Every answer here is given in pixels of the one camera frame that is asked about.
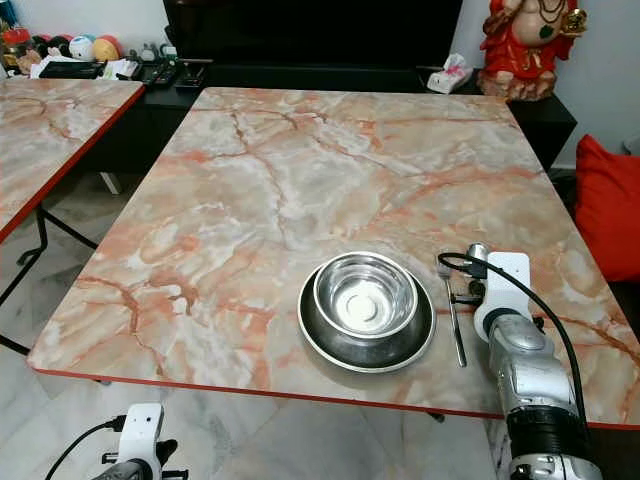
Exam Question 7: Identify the flat black box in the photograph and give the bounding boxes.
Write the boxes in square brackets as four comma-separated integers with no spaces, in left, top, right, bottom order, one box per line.
[39,61,107,80]

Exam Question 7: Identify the orange round toy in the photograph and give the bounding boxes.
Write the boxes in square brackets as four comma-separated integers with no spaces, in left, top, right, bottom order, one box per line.
[93,35,122,63]

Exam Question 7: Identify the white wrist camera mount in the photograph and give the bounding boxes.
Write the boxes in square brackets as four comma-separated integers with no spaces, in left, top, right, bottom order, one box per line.
[472,252,532,337]
[116,403,165,473]

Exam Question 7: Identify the black television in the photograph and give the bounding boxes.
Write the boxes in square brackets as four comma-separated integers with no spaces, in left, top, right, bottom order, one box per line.
[162,0,465,70]

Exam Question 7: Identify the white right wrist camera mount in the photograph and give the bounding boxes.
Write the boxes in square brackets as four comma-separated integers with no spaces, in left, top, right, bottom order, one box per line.
[472,252,532,337]

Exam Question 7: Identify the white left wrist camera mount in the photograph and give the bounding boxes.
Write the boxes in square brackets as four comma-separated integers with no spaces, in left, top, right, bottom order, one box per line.
[116,403,165,473]

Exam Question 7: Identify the red laughing buddha statue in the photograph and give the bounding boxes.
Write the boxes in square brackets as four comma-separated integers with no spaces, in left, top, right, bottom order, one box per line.
[478,0,589,103]

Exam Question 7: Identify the white and blue round toy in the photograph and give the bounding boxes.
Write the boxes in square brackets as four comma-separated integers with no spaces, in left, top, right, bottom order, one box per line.
[68,35,97,62]

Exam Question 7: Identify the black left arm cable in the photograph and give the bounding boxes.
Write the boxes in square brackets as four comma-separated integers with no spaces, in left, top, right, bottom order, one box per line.
[45,416,127,480]

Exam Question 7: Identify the red lid jar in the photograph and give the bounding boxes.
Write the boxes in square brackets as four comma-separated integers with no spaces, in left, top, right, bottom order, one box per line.
[1,28,32,72]

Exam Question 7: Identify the marble pattern folding table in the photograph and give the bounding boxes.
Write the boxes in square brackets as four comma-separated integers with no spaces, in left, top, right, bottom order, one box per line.
[27,87,640,429]

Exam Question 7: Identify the white tissue box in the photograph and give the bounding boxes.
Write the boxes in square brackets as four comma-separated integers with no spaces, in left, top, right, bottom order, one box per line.
[426,53,475,96]

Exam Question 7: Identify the red cushion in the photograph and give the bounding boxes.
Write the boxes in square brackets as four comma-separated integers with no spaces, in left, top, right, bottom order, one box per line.
[574,133,640,284]

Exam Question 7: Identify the shiny steel bowl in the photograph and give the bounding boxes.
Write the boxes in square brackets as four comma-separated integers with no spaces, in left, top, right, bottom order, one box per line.
[313,251,419,339]

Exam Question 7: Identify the marble pattern table black frame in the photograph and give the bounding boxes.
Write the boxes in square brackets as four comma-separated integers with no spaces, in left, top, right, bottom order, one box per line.
[0,78,147,357]

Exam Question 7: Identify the black television console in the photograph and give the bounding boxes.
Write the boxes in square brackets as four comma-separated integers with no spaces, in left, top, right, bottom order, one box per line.
[98,61,579,194]

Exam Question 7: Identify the round steel plate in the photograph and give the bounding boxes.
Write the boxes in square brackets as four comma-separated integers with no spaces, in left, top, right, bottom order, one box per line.
[298,262,436,374]

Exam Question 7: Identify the black remote control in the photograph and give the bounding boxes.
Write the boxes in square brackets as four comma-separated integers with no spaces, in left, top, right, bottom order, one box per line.
[139,62,177,87]

